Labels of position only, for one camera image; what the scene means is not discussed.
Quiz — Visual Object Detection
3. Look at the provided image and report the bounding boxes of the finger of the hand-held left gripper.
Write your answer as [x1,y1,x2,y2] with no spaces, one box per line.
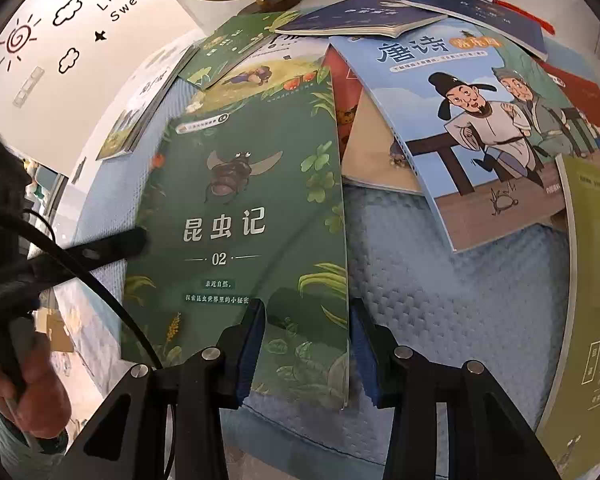
[35,226,149,288]

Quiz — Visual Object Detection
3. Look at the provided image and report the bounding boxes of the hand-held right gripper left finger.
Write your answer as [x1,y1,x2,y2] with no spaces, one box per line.
[45,299,267,480]

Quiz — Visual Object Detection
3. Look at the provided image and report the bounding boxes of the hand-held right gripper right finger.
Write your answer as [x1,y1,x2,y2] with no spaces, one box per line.
[349,299,563,480]

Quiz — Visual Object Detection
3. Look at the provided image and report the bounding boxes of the dark green beetle book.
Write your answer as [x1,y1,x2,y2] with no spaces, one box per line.
[120,102,352,410]

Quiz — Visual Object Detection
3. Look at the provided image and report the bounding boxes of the person's left hand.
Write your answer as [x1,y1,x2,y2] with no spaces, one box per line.
[0,327,73,442]

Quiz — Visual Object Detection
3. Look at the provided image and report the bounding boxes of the white yellow picture book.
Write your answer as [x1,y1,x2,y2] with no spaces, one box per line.
[96,47,201,161]

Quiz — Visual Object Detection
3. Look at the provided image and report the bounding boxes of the beige cover book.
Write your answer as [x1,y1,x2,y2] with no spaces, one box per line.
[341,92,423,196]

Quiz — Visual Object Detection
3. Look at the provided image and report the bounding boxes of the green leafy book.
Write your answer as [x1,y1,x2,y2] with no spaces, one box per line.
[177,10,301,92]

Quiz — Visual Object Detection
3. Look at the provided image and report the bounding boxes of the olive green book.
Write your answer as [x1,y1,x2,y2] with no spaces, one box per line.
[535,152,600,480]

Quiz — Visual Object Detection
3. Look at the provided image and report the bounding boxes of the light blue cartoon book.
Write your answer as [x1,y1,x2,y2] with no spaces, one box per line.
[327,22,573,253]

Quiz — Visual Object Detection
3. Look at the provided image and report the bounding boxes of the navy blue book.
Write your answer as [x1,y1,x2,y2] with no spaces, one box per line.
[402,0,551,61]
[275,0,448,38]

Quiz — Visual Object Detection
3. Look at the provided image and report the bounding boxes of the black cable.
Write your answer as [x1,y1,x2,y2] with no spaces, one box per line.
[0,200,163,368]

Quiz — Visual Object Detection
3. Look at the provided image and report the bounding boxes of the white wall switch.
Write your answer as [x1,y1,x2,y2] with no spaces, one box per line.
[14,67,47,107]

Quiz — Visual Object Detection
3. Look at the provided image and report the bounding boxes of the sun and cloud wall decal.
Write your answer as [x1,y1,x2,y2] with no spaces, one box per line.
[0,0,153,76]

